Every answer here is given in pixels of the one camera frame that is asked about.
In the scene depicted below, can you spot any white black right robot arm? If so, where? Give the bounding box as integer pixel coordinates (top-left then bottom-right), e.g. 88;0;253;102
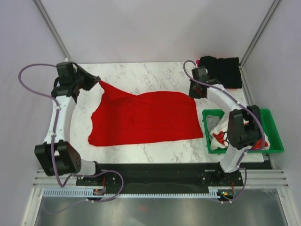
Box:
190;78;265;186

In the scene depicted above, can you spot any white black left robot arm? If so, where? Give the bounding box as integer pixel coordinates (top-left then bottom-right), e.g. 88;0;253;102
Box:
34;61;103;185

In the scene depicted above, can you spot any grey t-shirt in bin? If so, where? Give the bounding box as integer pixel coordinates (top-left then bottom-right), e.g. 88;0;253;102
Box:
206;115;221;132

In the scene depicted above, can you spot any folded black t-shirt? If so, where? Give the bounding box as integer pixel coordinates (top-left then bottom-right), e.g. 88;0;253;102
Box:
199;56;242;89

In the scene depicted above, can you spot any white red printed t-shirt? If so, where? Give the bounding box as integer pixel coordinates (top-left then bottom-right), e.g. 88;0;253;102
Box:
208;115;270;151

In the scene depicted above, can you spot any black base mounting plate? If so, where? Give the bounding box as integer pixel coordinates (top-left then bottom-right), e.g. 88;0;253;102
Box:
76;163;243;187

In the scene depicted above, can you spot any green plastic bin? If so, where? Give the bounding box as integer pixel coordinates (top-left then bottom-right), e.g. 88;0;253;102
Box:
202;109;284;154

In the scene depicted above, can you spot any aluminium frame post right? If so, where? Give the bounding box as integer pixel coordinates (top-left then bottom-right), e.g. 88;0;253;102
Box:
239;0;283;68

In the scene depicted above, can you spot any aluminium frame post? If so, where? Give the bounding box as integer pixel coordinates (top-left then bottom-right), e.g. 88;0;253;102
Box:
32;0;73;61
239;0;283;68

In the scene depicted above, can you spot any aluminium frame post left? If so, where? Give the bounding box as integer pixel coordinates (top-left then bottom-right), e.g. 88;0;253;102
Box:
32;0;73;61

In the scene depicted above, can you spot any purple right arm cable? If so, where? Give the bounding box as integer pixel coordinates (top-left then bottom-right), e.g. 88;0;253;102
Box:
182;59;263;205

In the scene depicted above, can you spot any aluminium rail right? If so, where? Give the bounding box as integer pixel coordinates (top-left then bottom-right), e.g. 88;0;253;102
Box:
246;169;289;189

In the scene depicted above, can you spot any aluminium rail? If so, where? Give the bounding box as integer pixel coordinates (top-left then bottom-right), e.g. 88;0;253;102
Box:
33;169;77;188
246;169;289;189

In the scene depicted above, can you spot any aluminium rail left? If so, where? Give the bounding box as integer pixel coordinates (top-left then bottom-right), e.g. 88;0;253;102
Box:
33;169;77;188

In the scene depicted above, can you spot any white slotted cable duct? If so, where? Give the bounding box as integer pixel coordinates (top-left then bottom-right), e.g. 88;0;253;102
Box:
43;187;234;198

